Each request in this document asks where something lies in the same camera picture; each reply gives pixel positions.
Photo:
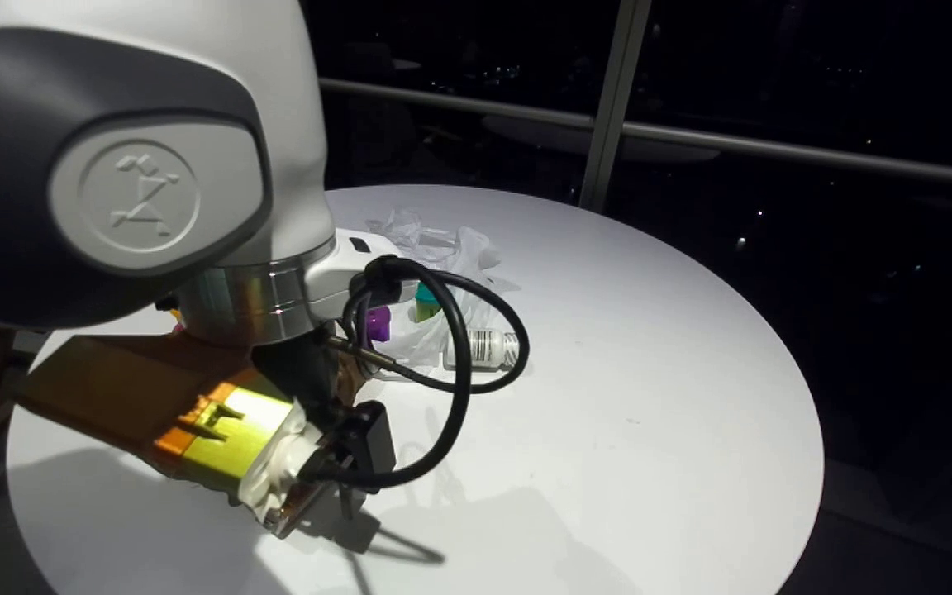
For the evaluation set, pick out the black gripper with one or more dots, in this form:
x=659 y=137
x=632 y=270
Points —
x=321 y=475

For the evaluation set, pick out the purple lid small container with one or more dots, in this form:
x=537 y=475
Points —
x=378 y=326

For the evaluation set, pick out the teal lid small container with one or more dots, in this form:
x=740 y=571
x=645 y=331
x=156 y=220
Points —
x=423 y=302

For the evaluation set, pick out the white labelled pill bottle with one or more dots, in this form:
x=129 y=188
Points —
x=493 y=349

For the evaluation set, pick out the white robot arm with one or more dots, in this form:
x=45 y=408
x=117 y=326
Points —
x=164 y=211

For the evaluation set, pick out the white plastic bag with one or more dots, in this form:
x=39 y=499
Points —
x=466 y=305

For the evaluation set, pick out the metal window railing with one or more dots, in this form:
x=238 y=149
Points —
x=597 y=98

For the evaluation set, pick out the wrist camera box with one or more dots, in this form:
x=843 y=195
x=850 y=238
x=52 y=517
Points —
x=190 y=411

